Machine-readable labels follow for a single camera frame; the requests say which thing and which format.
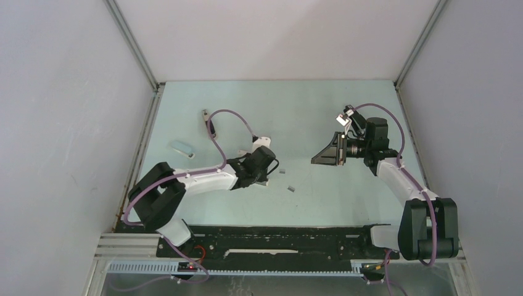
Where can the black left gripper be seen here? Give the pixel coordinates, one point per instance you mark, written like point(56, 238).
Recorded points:
point(263, 176)

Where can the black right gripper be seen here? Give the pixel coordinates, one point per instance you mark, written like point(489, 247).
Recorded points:
point(335, 153)

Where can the beige and black large stapler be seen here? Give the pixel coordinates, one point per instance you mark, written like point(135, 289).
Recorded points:
point(209, 124)

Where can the staple box tray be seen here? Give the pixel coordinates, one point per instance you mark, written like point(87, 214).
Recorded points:
point(262, 183)

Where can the white staple box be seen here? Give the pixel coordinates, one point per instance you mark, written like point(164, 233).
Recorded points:
point(242, 153)

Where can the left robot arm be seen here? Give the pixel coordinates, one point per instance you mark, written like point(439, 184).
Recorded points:
point(157, 196)

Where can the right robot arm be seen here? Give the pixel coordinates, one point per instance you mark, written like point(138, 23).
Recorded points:
point(428, 229)

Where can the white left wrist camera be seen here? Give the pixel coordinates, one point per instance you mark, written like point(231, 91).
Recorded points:
point(260, 142)

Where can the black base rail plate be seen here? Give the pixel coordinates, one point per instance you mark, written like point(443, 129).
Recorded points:
point(281, 249)

